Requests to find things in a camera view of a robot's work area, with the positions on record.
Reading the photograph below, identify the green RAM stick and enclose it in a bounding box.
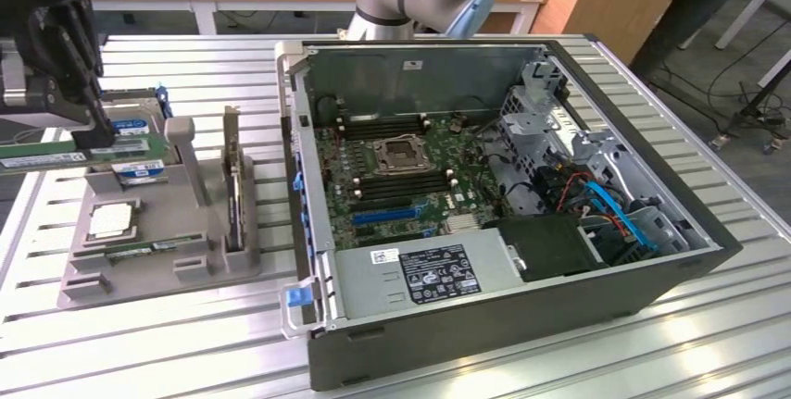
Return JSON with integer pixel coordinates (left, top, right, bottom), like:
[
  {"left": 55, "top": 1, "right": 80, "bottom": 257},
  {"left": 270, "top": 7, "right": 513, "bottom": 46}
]
[
  {"left": 103, "top": 240, "right": 194, "bottom": 261},
  {"left": 0, "top": 136, "right": 155, "bottom": 171}
]

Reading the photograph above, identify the hard disk in blue caddy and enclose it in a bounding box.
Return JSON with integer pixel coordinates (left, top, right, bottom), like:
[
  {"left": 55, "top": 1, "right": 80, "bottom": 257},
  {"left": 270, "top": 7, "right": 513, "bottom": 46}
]
[{"left": 98, "top": 85, "right": 175, "bottom": 186}]

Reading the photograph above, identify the silver CPU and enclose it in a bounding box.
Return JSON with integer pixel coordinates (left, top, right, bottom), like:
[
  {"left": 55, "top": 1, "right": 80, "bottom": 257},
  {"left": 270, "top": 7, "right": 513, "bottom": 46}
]
[{"left": 88, "top": 203, "right": 139, "bottom": 241}]

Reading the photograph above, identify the graphics card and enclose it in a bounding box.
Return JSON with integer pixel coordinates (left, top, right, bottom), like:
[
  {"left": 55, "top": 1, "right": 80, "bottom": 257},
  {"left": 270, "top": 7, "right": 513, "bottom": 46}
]
[{"left": 221, "top": 103, "right": 250, "bottom": 253}]

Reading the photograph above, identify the grey parts rack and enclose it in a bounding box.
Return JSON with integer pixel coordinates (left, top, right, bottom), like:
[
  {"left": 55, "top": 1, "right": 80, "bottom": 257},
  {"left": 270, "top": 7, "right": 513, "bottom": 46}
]
[{"left": 56, "top": 115, "right": 266, "bottom": 312}]

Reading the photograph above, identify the metal CPU socket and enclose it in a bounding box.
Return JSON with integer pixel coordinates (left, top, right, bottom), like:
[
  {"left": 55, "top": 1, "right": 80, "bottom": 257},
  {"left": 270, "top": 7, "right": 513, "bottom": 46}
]
[{"left": 368, "top": 131, "right": 438, "bottom": 177}]

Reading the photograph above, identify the blue expansion slot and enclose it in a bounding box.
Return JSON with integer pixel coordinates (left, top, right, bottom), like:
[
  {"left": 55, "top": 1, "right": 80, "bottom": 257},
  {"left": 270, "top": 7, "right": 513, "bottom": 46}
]
[{"left": 351, "top": 206, "right": 429, "bottom": 228}]

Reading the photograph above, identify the silver power supply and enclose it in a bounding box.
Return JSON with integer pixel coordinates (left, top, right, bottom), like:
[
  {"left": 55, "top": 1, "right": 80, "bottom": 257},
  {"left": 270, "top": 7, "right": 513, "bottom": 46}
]
[{"left": 333, "top": 227, "right": 528, "bottom": 320}]

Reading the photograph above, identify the green motherboard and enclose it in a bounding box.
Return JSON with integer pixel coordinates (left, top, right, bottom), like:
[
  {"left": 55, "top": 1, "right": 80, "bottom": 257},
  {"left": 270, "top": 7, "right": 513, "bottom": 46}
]
[{"left": 311, "top": 114, "right": 516, "bottom": 251}]

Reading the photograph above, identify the silver heat sink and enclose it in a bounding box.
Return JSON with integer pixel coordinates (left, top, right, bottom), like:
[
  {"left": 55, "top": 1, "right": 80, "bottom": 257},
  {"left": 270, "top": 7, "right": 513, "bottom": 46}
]
[{"left": 445, "top": 214, "right": 482, "bottom": 234}]

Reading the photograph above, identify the perforated silver disk bay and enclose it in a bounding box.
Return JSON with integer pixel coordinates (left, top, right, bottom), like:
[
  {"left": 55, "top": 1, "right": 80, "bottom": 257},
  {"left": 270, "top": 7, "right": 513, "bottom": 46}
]
[{"left": 493, "top": 59, "right": 585, "bottom": 219}]

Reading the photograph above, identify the black PC case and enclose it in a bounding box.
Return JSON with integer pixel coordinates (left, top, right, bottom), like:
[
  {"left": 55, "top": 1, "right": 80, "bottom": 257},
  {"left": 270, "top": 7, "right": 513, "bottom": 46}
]
[{"left": 273, "top": 32, "right": 746, "bottom": 393}]

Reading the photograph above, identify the wooden cabinet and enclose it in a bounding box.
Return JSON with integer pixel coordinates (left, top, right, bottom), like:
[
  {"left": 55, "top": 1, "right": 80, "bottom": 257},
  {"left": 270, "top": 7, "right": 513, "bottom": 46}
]
[{"left": 502, "top": 0, "right": 703, "bottom": 66}]

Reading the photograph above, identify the black tripod stand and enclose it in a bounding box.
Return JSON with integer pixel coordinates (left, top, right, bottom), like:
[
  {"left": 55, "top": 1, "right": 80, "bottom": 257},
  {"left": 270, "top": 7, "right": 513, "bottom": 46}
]
[{"left": 710, "top": 37, "right": 791, "bottom": 156}]

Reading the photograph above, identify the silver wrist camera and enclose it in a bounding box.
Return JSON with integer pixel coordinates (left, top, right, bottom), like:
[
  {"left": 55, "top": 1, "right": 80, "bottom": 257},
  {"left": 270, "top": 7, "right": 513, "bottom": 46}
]
[{"left": 0, "top": 36, "right": 31, "bottom": 109}]

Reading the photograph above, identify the silver disk bay bracket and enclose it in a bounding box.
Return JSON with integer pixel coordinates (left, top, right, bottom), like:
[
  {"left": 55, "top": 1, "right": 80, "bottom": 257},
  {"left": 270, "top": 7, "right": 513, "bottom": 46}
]
[{"left": 571, "top": 130, "right": 712, "bottom": 259}]

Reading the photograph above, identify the blue wire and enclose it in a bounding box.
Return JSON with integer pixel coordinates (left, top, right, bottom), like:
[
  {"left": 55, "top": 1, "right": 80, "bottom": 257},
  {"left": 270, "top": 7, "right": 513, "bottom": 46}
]
[{"left": 583, "top": 178, "right": 657, "bottom": 252}]

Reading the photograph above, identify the red wire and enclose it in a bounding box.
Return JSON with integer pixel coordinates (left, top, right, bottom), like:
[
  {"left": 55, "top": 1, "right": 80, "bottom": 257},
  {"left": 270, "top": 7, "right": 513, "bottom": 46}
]
[{"left": 555, "top": 171, "right": 639, "bottom": 239}]

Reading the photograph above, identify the white table frame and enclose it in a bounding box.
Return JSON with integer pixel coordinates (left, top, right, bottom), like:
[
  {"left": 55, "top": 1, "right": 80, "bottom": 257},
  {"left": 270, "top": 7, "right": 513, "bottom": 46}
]
[{"left": 716, "top": 0, "right": 791, "bottom": 90}]

